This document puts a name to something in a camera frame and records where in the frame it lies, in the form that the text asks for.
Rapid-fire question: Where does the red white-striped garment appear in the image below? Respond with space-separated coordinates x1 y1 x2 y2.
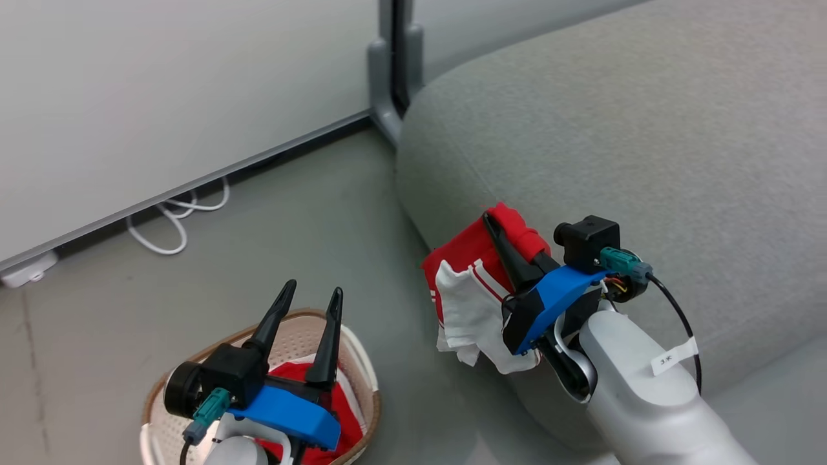
257 360 364 465

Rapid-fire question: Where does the white looped power cable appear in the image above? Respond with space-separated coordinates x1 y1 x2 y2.
125 176 231 256

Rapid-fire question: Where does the white power adapter box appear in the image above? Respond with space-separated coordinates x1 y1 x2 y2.
0 251 60 289

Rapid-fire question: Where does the cream perforated laundry basket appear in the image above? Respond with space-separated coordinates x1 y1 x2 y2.
140 309 382 465

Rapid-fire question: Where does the red and white garment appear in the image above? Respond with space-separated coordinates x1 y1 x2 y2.
422 202 553 375

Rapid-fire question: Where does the left teal-plug camera cable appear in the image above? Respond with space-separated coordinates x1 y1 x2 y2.
181 387 232 465

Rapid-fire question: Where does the grey partition corner foot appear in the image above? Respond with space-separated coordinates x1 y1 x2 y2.
367 0 425 148

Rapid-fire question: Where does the grey fabric sofa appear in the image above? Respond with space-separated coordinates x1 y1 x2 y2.
395 0 827 465

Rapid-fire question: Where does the white paper label tag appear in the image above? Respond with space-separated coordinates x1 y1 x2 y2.
651 336 700 377

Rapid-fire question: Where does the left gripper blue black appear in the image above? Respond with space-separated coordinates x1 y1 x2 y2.
163 279 344 453

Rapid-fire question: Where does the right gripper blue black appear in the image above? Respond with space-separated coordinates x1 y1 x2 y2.
482 211 609 357

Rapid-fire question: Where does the right teal-plug black cable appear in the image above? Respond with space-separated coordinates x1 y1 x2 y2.
600 247 703 396

